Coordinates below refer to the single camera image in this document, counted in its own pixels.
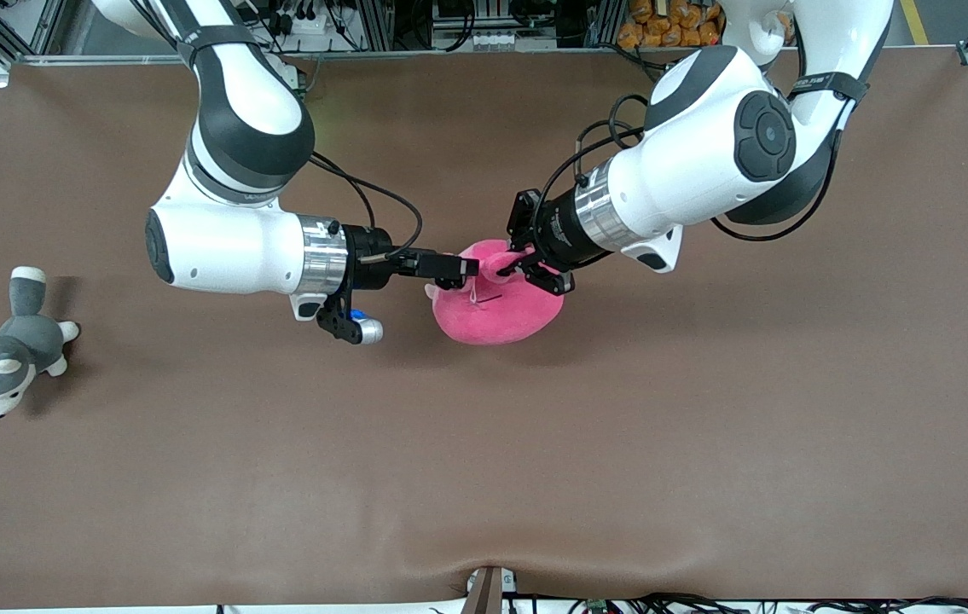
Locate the white terminal block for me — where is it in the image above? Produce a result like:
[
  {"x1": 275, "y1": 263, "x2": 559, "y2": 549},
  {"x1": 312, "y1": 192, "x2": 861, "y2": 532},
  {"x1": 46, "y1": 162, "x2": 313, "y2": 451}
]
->
[{"x1": 471, "y1": 31, "x2": 536, "y2": 50}]

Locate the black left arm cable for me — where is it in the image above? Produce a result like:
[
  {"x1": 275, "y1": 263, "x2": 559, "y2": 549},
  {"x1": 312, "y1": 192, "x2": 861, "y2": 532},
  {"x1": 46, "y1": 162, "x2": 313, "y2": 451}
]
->
[{"x1": 530, "y1": 92, "x2": 847, "y2": 242}]

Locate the bag of orange toys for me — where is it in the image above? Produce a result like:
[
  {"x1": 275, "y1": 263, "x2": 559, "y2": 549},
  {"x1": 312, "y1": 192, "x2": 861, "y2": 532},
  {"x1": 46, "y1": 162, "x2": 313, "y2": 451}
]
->
[{"x1": 617, "y1": 0, "x2": 727, "y2": 49}]

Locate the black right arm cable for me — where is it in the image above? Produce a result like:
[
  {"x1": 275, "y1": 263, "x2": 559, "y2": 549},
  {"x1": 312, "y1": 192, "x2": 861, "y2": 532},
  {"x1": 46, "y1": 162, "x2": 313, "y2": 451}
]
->
[{"x1": 309, "y1": 152, "x2": 424, "y2": 258}]

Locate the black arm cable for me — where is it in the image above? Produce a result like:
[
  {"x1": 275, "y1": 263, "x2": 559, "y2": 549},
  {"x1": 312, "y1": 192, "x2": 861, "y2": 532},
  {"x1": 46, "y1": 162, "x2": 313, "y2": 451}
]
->
[
  {"x1": 309, "y1": 152, "x2": 424, "y2": 258},
  {"x1": 530, "y1": 92, "x2": 847, "y2": 242}
]

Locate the aluminium table edge rail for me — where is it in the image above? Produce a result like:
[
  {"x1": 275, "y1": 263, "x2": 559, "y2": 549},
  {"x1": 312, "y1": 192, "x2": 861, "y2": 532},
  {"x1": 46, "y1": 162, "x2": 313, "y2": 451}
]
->
[{"x1": 0, "y1": 49, "x2": 681, "y2": 67}]

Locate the white power strip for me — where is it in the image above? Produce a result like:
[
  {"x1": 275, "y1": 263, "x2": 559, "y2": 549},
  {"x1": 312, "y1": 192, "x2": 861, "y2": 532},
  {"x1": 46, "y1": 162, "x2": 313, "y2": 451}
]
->
[{"x1": 266, "y1": 0, "x2": 348, "y2": 39}]

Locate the round pink plush toy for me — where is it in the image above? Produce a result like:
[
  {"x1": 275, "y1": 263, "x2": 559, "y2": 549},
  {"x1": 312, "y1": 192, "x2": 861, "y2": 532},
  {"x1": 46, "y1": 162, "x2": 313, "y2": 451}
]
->
[{"x1": 432, "y1": 239, "x2": 565, "y2": 346}]

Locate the brown table cover cloth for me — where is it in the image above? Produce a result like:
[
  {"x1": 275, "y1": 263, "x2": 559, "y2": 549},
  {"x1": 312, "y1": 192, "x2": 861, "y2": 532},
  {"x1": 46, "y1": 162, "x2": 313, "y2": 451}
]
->
[{"x1": 0, "y1": 47, "x2": 968, "y2": 611}]

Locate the metal table edge bracket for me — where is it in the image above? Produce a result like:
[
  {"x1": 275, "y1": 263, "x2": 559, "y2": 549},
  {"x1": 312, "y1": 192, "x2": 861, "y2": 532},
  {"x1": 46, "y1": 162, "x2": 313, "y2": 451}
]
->
[{"x1": 461, "y1": 565, "x2": 520, "y2": 614}]

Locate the grey white husky plush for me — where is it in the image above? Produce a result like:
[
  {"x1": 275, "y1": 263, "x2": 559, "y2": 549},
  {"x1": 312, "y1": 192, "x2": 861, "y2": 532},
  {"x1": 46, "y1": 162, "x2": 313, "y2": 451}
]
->
[{"x1": 0, "y1": 266, "x2": 80, "y2": 419}]

